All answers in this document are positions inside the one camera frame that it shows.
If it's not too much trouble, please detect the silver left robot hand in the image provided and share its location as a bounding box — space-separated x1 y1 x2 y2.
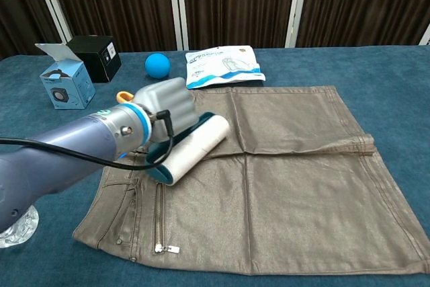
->
132 77 200 143

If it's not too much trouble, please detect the teal lint roller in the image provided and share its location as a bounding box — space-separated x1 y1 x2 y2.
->
116 91 231 187

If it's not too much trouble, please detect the blue ball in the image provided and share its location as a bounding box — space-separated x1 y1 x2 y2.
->
144 52 171 80

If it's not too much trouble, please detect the white blue mask package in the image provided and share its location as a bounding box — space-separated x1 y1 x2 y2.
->
185 45 267 90

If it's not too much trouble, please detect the black cube box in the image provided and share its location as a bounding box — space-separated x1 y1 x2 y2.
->
67 35 122 84

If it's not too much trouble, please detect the light blue speaker box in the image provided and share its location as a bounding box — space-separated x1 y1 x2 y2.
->
34 42 97 110

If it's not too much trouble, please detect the dark brown pleated curtain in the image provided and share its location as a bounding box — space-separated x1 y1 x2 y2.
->
296 0 430 48
181 0 299 51
45 0 178 53
0 0 63 61

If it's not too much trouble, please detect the bronze metallic skirt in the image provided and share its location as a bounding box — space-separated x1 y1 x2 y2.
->
73 85 430 276

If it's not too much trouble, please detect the clear plastic bottle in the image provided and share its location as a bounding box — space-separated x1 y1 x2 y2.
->
0 204 40 249

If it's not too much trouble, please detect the blue velvet table cloth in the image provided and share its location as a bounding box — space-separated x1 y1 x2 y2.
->
0 44 430 287

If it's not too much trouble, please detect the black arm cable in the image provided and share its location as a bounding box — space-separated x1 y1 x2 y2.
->
0 109 175 171

